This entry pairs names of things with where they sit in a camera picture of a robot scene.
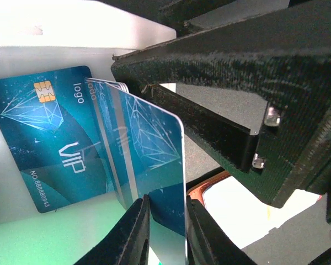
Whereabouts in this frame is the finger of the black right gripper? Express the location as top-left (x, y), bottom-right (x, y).
top-left (111, 0), bottom-right (331, 209)

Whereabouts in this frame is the blue VIP card rear stack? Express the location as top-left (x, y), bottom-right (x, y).
top-left (0, 66), bottom-right (114, 213)

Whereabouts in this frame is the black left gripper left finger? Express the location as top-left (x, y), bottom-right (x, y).
top-left (76, 195), bottom-right (151, 265)

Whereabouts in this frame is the brown leather card holder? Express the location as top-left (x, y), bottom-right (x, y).
top-left (186, 168), bottom-right (331, 249)

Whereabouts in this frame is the white bin with blue cards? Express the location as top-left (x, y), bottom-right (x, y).
top-left (0, 1), bottom-right (176, 264)

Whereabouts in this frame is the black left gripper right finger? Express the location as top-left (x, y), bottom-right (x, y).
top-left (186, 197), bottom-right (255, 264)

